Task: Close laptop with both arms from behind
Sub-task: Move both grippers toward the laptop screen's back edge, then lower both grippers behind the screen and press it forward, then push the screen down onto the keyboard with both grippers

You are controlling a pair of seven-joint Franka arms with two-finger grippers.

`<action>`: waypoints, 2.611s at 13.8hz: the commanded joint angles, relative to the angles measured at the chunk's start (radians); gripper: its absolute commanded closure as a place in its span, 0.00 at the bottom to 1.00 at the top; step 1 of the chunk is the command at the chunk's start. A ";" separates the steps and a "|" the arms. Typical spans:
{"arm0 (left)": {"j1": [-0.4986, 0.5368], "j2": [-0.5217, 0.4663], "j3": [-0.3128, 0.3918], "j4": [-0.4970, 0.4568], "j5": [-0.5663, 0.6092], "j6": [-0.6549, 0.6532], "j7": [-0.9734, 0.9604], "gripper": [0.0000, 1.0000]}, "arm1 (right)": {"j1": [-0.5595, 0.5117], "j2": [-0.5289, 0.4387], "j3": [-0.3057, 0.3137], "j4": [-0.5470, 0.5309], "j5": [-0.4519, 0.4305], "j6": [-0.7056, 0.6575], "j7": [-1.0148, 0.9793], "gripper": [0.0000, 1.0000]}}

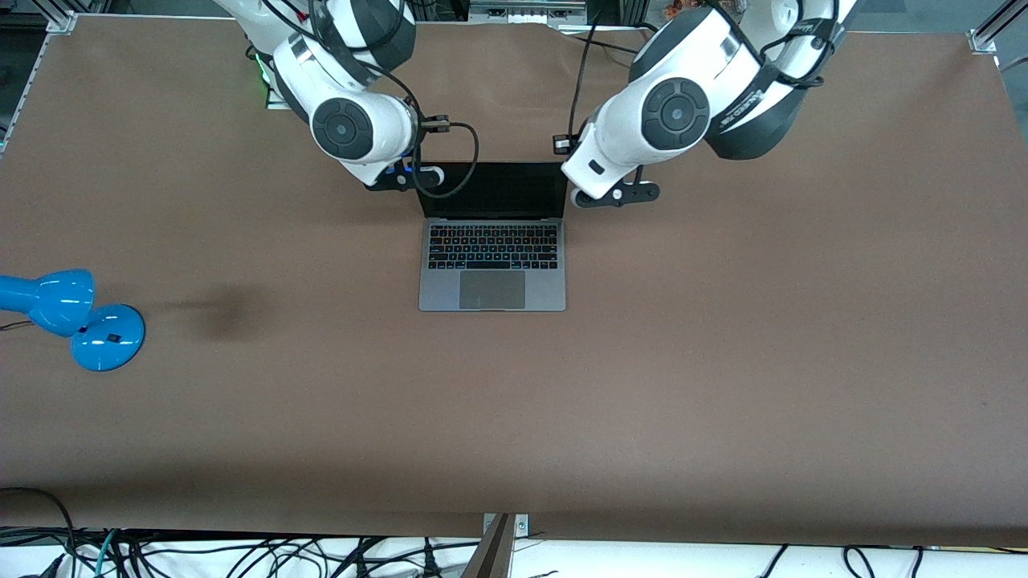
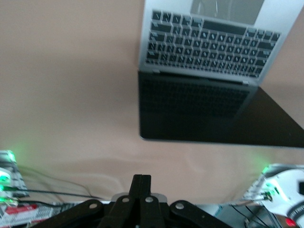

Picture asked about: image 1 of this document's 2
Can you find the grey laptop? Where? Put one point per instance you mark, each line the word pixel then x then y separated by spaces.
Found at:
pixel 491 257

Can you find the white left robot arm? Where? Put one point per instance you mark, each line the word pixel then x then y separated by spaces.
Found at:
pixel 618 136

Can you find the grey power strip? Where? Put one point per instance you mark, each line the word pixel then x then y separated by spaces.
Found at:
pixel 522 12

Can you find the orange patterned object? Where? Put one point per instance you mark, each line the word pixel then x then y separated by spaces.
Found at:
pixel 683 8

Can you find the blue desk lamp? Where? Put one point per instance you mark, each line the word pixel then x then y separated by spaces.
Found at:
pixel 56 301

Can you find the aluminium frame corner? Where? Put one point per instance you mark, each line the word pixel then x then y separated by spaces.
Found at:
pixel 992 32
pixel 60 18

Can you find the small metal bracket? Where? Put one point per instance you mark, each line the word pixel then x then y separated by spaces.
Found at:
pixel 521 526

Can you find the dark metal post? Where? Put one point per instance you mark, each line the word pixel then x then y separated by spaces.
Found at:
pixel 491 558

